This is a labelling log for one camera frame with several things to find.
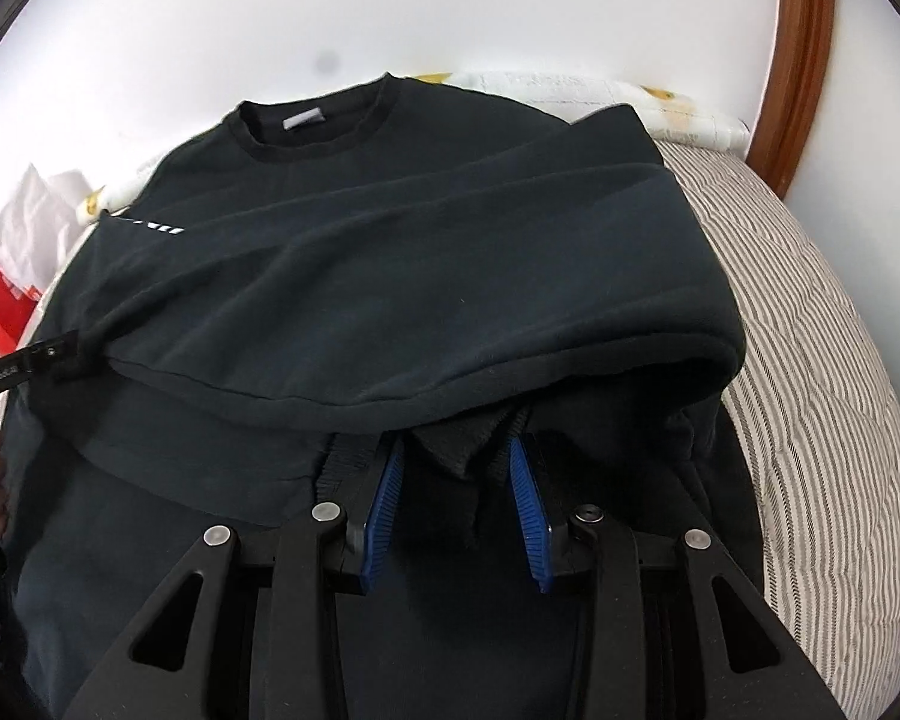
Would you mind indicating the striped grey white quilt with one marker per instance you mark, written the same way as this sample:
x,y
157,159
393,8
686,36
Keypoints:
x,y
819,422

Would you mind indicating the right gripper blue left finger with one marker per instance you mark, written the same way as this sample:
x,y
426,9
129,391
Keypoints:
x,y
371,502

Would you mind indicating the black long-sleeve sweatshirt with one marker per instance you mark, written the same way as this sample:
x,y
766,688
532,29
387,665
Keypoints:
x,y
177,526

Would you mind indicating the floral plastic rolled mat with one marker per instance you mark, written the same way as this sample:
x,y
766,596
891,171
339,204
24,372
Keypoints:
x,y
400,141

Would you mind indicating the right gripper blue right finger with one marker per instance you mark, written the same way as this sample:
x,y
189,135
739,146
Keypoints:
x,y
545,544

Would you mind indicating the brown wooden door frame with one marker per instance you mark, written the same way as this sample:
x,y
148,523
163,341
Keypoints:
x,y
797,72

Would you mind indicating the white Miniso plastic bag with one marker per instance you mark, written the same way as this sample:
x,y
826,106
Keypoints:
x,y
38,227

